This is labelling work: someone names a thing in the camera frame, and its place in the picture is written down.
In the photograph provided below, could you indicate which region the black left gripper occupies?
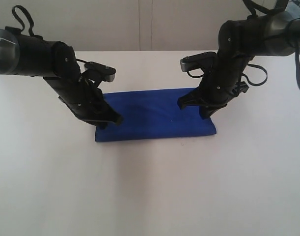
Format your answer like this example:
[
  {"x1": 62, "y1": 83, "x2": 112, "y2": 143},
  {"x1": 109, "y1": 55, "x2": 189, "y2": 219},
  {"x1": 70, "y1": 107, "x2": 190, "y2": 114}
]
[{"x1": 44, "y1": 73, "x2": 123, "y2": 130}]

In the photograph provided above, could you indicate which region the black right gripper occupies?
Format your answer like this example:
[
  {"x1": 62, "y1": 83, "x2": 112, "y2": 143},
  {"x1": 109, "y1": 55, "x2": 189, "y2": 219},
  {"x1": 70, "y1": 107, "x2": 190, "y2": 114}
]
[{"x1": 177, "y1": 53, "x2": 254, "y2": 119}]

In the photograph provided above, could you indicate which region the blue towel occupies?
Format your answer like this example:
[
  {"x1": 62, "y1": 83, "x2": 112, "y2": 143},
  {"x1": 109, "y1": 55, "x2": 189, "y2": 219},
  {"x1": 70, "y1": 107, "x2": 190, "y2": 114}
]
[{"x1": 95, "y1": 88, "x2": 217, "y2": 143}]

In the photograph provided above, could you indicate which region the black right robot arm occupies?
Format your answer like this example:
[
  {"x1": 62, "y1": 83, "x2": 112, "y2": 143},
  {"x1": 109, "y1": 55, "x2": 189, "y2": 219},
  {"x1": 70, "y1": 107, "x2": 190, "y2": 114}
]
[{"x1": 178, "y1": 11, "x2": 300, "y2": 119}]

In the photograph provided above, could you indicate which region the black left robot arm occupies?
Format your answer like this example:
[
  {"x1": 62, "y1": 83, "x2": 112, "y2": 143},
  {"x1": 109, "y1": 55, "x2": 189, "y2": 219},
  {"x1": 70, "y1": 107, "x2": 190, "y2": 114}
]
[{"x1": 0, "y1": 27, "x2": 123, "y2": 129}]

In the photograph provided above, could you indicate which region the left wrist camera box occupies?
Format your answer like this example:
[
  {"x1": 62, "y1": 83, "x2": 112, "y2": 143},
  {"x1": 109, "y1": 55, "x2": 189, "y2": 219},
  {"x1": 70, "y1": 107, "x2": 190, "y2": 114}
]
[{"x1": 84, "y1": 61, "x2": 116, "y2": 82}]

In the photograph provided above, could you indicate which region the beige wall panel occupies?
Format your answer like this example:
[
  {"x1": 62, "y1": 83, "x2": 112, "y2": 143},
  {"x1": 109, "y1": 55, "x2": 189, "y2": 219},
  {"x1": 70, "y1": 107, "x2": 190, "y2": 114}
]
[{"x1": 0, "y1": 0, "x2": 249, "y2": 51}]

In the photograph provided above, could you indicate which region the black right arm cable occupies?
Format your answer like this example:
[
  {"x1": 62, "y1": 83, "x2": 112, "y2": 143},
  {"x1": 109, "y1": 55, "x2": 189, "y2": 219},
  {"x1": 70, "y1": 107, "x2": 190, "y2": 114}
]
[{"x1": 188, "y1": 0, "x2": 300, "y2": 104}]

